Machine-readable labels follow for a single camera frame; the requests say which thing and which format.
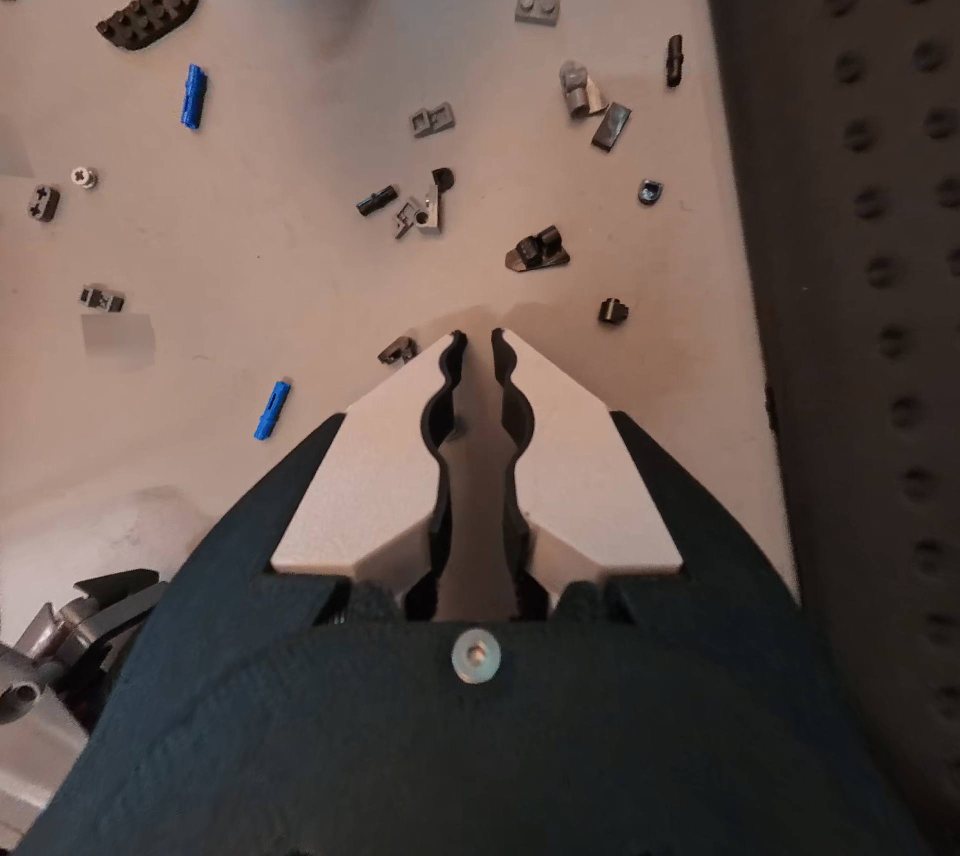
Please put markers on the black perforated mat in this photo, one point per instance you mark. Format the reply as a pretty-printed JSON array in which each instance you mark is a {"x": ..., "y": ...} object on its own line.
[{"x": 862, "y": 271}]

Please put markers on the grey lego car model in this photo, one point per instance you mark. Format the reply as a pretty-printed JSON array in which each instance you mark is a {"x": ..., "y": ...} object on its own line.
[{"x": 37, "y": 721}]

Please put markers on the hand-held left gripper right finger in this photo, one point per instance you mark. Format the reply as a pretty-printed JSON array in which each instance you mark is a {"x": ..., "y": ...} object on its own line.
[{"x": 600, "y": 496}]

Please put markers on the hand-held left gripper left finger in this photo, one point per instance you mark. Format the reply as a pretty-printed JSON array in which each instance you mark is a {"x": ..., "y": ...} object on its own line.
[{"x": 360, "y": 496}]

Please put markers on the scattered loose lego pieces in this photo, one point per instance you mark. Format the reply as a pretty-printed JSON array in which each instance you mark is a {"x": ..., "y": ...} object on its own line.
[{"x": 154, "y": 8}]

